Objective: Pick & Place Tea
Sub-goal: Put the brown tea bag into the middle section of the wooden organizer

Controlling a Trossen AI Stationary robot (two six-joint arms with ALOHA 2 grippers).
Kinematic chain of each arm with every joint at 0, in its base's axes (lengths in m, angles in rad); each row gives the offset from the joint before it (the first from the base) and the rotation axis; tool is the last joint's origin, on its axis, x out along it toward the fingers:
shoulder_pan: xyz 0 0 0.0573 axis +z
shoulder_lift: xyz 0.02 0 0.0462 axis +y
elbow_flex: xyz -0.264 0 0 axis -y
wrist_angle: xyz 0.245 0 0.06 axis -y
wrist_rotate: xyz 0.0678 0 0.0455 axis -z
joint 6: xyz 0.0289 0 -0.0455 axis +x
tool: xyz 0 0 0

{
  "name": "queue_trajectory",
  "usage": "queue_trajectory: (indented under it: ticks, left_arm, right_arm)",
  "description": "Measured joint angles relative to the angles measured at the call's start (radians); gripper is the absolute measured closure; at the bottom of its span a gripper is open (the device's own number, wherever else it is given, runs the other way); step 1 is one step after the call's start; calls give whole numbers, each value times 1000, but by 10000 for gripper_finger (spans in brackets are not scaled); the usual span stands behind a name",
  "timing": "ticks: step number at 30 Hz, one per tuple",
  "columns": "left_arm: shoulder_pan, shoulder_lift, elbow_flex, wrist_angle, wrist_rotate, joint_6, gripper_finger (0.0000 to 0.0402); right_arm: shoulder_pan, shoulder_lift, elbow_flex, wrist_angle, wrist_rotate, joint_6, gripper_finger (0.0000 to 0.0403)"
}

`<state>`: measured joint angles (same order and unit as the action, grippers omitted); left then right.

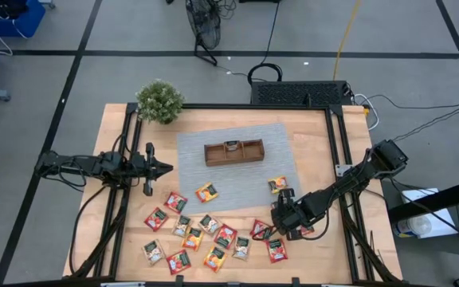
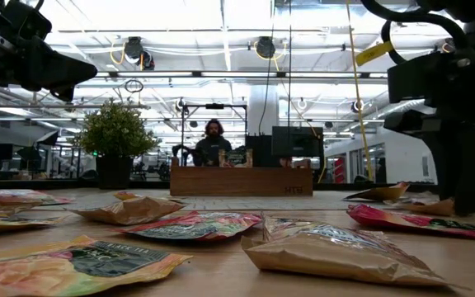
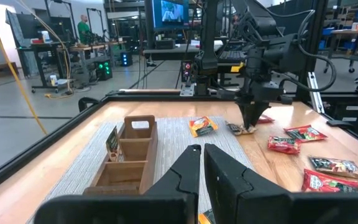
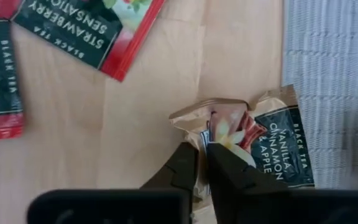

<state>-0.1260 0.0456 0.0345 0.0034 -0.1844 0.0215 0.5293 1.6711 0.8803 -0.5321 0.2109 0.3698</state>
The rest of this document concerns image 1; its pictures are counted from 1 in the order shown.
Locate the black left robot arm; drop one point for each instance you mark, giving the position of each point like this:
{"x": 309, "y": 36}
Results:
{"x": 90, "y": 165}

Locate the black metal shelf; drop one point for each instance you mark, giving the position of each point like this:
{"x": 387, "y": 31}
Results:
{"x": 452, "y": 194}

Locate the black perforated computer case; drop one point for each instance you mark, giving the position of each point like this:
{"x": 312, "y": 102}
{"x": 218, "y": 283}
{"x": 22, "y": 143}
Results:
{"x": 297, "y": 93}

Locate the orange tea bag sachet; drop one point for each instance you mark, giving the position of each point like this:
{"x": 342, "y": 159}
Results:
{"x": 206, "y": 193}
{"x": 193, "y": 239}
{"x": 215, "y": 259}
{"x": 277, "y": 184}

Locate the blue plastic bin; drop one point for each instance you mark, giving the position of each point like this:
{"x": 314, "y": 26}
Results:
{"x": 22, "y": 20}

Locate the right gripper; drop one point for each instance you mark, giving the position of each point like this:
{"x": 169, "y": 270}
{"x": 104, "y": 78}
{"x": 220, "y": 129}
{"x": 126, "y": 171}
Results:
{"x": 295, "y": 217}

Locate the brown vanilla tea bag sachet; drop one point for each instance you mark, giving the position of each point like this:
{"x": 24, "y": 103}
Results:
{"x": 241, "y": 248}
{"x": 209, "y": 224}
{"x": 181, "y": 226}
{"x": 231, "y": 145}
{"x": 153, "y": 252}

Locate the green potted artificial plant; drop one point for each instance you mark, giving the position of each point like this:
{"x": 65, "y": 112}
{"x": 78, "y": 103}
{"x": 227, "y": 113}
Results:
{"x": 159, "y": 101}

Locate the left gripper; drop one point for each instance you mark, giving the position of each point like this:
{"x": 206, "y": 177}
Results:
{"x": 149, "y": 183}

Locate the black floor fan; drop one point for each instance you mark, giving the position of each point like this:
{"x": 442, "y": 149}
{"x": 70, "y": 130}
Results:
{"x": 203, "y": 24}

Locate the white plastic box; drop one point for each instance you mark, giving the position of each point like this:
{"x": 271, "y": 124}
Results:
{"x": 422, "y": 197}

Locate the grey woven placemat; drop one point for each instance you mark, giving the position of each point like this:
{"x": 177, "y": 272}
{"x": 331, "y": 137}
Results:
{"x": 233, "y": 179}

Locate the red strawberry tea bag sachet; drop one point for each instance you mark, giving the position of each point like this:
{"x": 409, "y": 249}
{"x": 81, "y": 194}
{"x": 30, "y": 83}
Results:
{"x": 225, "y": 237}
{"x": 175, "y": 202}
{"x": 178, "y": 262}
{"x": 308, "y": 230}
{"x": 156, "y": 219}
{"x": 276, "y": 250}
{"x": 258, "y": 228}

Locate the wooden compartment tray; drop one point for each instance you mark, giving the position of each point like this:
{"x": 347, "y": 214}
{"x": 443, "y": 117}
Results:
{"x": 233, "y": 162}

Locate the silver metal bracket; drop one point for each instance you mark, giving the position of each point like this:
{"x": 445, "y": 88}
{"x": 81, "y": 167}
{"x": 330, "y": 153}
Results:
{"x": 343, "y": 170}

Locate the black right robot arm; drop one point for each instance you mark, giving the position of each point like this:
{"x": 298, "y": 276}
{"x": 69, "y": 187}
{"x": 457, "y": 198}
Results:
{"x": 353, "y": 183}

